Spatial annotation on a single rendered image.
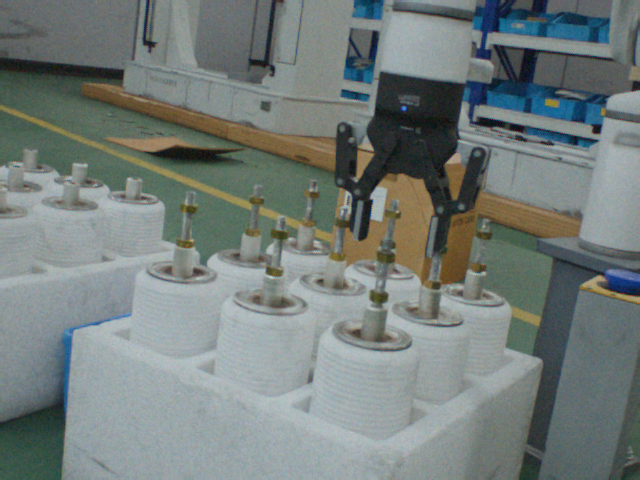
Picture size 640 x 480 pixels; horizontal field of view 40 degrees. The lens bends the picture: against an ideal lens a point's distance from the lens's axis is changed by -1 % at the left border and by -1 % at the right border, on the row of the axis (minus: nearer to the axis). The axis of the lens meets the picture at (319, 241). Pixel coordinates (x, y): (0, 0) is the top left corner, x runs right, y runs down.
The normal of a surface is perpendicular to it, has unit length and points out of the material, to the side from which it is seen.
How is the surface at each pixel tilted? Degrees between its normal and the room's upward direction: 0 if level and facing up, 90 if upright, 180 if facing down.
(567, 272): 90
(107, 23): 90
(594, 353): 90
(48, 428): 0
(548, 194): 90
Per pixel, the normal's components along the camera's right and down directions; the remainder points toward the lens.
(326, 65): 0.62, 0.25
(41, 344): 0.82, 0.23
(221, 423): -0.54, 0.11
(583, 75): -0.77, 0.03
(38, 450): 0.14, -0.97
